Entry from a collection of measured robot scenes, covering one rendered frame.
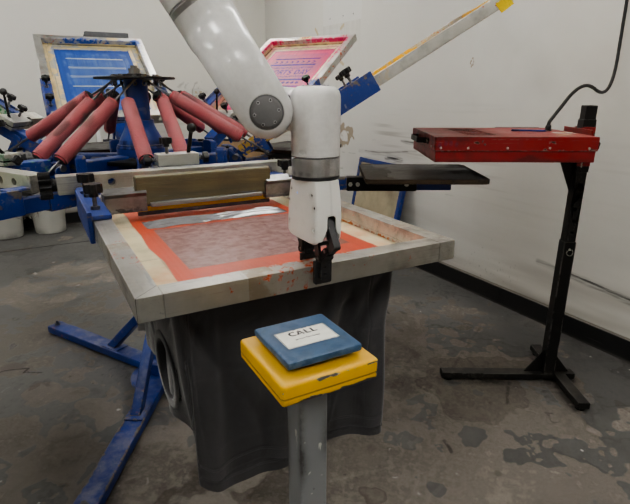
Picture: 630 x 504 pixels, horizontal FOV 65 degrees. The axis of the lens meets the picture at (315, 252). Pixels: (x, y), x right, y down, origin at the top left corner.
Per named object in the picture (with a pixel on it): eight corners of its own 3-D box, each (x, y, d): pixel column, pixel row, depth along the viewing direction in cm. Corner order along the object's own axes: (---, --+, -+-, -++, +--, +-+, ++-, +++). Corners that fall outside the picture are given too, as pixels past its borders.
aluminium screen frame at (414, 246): (453, 258, 96) (455, 239, 95) (137, 324, 69) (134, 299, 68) (279, 190, 161) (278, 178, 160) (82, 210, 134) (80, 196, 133)
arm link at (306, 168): (279, 154, 80) (279, 171, 81) (305, 160, 73) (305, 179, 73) (320, 151, 83) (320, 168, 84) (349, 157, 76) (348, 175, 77)
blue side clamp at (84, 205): (115, 241, 111) (111, 210, 109) (91, 244, 109) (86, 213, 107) (98, 213, 136) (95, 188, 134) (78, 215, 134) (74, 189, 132)
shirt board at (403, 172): (460, 182, 222) (462, 164, 220) (489, 201, 184) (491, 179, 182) (162, 181, 225) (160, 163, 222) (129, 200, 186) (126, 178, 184)
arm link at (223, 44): (174, 21, 73) (255, 144, 80) (158, 7, 61) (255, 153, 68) (222, -12, 73) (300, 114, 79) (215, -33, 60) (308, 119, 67)
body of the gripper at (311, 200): (279, 166, 80) (281, 233, 84) (310, 175, 72) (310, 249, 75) (320, 163, 84) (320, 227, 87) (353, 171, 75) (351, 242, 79)
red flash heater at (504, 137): (549, 152, 220) (553, 124, 217) (605, 167, 177) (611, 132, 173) (411, 151, 221) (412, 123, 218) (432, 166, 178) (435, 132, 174)
